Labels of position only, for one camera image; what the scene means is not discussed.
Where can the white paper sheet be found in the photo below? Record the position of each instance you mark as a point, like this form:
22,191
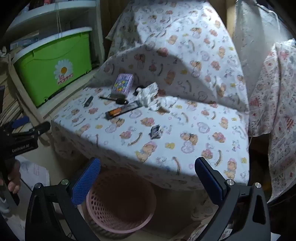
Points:
34,171

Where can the bear printed bedsheet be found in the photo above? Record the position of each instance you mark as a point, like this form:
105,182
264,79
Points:
185,139

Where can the orange black long wrapper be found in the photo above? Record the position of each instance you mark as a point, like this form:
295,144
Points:
115,112

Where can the black marker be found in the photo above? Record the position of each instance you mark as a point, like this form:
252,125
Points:
88,101

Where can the stack of books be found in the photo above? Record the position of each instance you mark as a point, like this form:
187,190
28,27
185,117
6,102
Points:
9,109

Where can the grey white fabric cover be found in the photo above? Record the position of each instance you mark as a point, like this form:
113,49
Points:
252,46

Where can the red printed cloth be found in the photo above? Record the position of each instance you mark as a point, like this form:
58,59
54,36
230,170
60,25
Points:
277,115

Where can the pink plastic basket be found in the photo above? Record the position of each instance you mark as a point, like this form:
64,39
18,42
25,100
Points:
120,201

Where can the small crumpled white tissue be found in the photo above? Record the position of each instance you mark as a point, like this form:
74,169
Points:
166,101

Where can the white shelf unit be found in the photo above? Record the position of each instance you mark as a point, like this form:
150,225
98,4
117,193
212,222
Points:
53,10

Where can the person's left hand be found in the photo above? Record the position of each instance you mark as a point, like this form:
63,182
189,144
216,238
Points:
14,183

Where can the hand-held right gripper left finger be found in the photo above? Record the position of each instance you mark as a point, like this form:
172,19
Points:
85,182

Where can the large white tissue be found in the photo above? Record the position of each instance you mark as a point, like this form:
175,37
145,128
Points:
148,93

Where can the purple patterned box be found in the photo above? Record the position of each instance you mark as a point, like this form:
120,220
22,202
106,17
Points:
122,84

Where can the green storage box white lid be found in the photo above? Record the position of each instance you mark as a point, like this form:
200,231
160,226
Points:
46,76

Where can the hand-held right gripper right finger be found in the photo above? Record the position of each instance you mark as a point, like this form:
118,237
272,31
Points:
210,183

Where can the small black crumpled wrapper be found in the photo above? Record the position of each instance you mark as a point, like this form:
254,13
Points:
156,132

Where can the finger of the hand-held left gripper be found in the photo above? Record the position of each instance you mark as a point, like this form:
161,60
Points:
42,127
20,122

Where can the black plastic spoon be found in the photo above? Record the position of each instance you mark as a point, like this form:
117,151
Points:
121,101

